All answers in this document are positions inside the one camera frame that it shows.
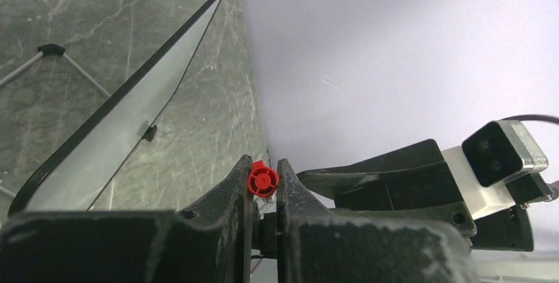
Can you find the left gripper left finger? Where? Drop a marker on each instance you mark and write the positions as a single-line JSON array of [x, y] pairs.
[[208, 241]]

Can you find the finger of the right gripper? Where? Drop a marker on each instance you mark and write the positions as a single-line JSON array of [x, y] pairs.
[[375, 169]]

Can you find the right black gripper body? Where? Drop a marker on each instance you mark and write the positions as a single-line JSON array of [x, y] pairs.
[[487, 219]]

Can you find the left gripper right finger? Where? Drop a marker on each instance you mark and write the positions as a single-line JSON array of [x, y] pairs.
[[317, 245]]

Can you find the red marker cap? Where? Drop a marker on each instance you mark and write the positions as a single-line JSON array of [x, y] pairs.
[[262, 180]]

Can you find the black framed whiteboard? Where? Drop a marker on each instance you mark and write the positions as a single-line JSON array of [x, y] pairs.
[[76, 174]]

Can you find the white red marker pen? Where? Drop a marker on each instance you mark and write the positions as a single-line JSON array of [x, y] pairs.
[[265, 205]]

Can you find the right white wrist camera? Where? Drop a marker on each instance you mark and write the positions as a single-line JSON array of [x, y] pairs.
[[499, 153]]

